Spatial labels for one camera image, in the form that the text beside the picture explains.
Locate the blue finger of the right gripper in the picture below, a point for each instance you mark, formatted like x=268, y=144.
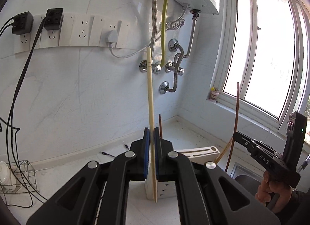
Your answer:
x=252, y=144

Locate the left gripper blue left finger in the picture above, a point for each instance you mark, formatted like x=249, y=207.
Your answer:
x=146, y=142

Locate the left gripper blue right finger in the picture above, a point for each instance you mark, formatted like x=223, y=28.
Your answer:
x=158, y=151

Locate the pale wooden chopstick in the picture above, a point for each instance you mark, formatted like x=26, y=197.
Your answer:
x=151, y=125

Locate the dark red wooden chopstick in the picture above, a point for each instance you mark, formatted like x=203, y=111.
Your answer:
x=160, y=126

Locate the light bamboo chopstick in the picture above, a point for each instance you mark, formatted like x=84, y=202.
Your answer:
x=222, y=153

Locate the person right hand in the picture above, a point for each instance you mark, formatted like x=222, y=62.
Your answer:
x=267, y=187

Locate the stainless steel double sink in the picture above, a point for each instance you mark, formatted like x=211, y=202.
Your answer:
x=246, y=178

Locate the cream utensil holder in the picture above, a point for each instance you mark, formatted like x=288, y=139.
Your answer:
x=168, y=189

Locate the small jar on sill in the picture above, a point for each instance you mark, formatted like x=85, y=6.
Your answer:
x=214, y=93

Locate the white framed window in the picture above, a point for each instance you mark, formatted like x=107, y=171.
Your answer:
x=263, y=59

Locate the black power adapter right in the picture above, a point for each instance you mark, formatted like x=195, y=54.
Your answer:
x=53, y=19

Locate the black power adapter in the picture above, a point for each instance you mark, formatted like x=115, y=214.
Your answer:
x=23, y=23
x=53, y=19

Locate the white ceramic pot far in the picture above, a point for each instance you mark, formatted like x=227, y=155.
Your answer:
x=8, y=180

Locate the black power adapter left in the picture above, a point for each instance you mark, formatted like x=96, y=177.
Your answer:
x=23, y=23

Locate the white wall plug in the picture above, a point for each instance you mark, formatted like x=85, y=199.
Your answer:
x=112, y=38

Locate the white wall socket strip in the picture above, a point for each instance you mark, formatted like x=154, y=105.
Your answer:
x=84, y=30

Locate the wire dish rack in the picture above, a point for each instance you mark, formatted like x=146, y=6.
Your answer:
x=25, y=177

